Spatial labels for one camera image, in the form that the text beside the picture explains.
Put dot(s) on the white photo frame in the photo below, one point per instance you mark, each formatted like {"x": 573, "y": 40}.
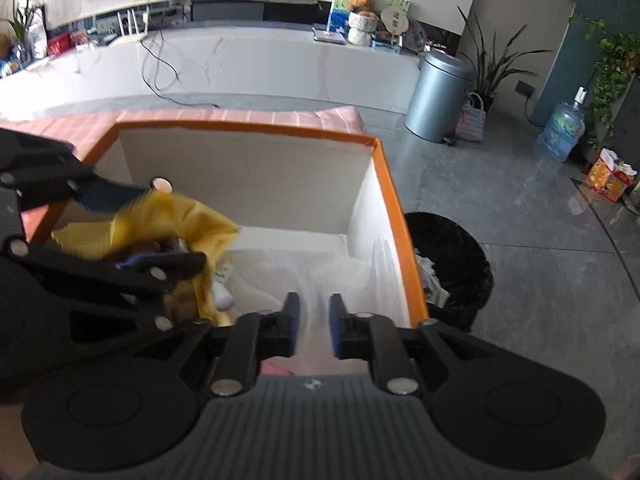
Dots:
{"x": 37, "y": 30}

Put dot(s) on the green plant in glass vase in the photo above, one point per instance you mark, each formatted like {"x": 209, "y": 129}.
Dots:
{"x": 22, "y": 25}

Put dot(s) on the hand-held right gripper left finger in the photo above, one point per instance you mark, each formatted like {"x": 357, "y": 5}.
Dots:
{"x": 292, "y": 325}

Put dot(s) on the grey metal trash can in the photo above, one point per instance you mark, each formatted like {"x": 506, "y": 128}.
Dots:
{"x": 437, "y": 95}

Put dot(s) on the grey wall socket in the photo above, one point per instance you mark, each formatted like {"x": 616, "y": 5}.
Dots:
{"x": 524, "y": 88}

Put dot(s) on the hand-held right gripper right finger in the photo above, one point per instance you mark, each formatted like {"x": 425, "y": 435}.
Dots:
{"x": 337, "y": 327}

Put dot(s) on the black set-top box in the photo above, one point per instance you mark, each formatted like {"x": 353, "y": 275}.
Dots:
{"x": 110, "y": 39}

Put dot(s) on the decorative plate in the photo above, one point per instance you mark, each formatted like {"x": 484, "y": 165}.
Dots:
{"x": 416, "y": 39}

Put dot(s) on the long leaf potted plant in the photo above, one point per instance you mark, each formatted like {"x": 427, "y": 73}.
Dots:
{"x": 492, "y": 65}

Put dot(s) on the trailing pothos plant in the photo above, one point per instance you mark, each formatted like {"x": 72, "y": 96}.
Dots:
{"x": 617, "y": 70}

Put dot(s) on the green blue painting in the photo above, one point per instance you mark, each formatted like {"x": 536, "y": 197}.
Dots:
{"x": 339, "y": 10}

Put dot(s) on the yellow cloth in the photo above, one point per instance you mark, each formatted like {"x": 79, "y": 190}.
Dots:
{"x": 200, "y": 225}

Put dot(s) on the white plush pot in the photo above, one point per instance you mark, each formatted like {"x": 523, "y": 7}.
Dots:
{"x": 362, "y": 27}

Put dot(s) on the green white picture card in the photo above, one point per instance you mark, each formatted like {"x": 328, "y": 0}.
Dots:
{"x": 400, "y": 2}

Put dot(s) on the white crumpled paper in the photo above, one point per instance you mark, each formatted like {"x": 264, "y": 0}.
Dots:
{"x": 432, "y": 280}

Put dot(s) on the orange cardboard box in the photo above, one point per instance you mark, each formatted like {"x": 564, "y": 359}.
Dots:
{"x": 250, "y": 175}

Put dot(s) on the blue packet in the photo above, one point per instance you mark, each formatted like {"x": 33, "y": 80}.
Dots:
{"x": 10, "y": 67}

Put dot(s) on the yellow paper sheet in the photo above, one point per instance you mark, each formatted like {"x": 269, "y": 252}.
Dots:
{"x": 37, "y": 63}

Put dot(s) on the woven basket bag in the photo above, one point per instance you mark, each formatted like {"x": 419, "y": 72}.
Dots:
{"x": 470, "y": 120}

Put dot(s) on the blue water jug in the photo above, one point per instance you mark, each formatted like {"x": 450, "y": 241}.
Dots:
{"x": 562, "y": 130}

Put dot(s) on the brown teddy bear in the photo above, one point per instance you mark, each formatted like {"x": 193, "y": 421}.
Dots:
{"x": 361, "y": 0}

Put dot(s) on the black trash bin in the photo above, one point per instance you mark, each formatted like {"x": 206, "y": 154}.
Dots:
{"x": 460, "y": 250}

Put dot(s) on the small blue box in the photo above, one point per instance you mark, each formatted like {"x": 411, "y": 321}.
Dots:
{"x": 386, "y": 47}

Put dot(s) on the white router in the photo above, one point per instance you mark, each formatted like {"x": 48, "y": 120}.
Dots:
{"x": 131, "y": 30}

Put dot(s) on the round hand fan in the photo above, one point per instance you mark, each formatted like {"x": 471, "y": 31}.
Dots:
{"x": 395, "y": 22}

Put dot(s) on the white marble console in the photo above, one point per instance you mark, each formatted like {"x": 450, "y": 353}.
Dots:
{"x": 250, "y": 65}

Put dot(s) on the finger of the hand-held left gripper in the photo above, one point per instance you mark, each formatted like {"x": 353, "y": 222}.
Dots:
{"x": 175, "y": 262}
{"x": 110, "y": 195}

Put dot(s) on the grey laptop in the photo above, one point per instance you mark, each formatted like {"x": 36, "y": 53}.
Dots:
{"x": 329, "y": 35}

